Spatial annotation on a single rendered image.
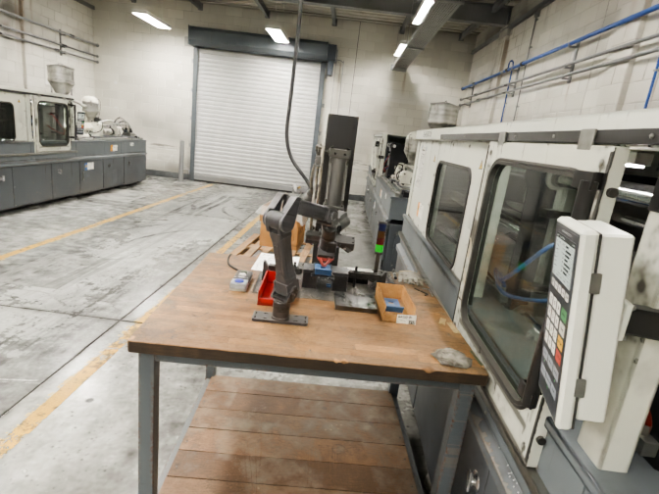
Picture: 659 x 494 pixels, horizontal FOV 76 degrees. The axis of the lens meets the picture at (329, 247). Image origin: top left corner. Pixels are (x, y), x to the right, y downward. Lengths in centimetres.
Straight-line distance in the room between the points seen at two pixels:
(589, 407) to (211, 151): 1098
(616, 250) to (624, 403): 33
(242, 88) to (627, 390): 1080
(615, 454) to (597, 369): 24
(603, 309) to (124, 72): 1206
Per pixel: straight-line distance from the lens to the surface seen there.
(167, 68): 1199
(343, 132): 186
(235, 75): 1138
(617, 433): 108
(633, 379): 103
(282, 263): 145
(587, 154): 114
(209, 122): 1150
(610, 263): 86
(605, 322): 89
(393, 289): 188
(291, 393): 239
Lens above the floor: 156
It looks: 15 degrees down
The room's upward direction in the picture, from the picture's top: 7 degrees clockwise
